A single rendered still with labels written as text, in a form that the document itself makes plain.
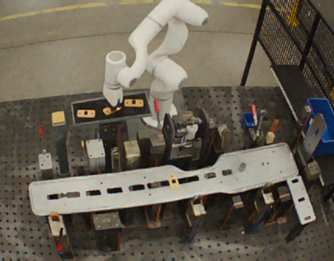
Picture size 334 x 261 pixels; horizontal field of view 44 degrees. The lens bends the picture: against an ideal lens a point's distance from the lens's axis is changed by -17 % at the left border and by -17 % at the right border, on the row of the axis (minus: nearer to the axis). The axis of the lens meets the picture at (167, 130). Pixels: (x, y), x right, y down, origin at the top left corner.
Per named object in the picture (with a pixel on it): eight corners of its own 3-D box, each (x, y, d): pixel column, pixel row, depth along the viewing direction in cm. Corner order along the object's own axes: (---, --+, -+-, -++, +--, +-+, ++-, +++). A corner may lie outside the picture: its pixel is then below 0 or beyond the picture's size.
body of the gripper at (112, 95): (101, 77, 204) (100, 94, 213) (112, 92, 200) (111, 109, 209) (115, 71, 208) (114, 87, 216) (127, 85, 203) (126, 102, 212)
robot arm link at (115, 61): (129, 78, 202) (115, 67, 206) (131, 57, 192) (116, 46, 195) (114, 88, 198) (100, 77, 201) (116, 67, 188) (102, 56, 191)
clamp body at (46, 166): (46, 207, 232) (37, 171, 204) (43, 189, 239) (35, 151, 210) (62, 205, 235) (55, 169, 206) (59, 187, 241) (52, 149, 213)
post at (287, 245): (285, 249, 231) (304, 228, 208) (280, 234, 237) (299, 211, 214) (294, 246, 232) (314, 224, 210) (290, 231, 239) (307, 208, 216)
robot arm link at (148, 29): (177, 37, 196) (131, 92, 198) (151, 21, 202) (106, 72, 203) (171, 29, 188) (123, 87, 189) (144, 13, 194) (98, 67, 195)
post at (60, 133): (59, 175, 246) (52, 127, 211) (57, 165, 250) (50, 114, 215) (71, 175, 247) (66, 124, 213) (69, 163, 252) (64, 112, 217)
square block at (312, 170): (289, 208, 249) (311, 175, 220) (285, 197, 253) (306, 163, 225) (299, 204, 251) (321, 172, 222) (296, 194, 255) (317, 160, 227)
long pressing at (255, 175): (33, 220, 195) (33, 219, 194) (27, 181, 208) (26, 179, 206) (300, 176, 228) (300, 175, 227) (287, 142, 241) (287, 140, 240)
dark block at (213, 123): (193, 176, 256) (208, 128, 223) (190, 165, 260) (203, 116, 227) (203, 175, 258) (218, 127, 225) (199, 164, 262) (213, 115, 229)
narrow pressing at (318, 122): (305, 165, 231) (326, 127, 205) (298, 148, 238) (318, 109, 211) (306, 165, 231) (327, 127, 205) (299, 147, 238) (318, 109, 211)
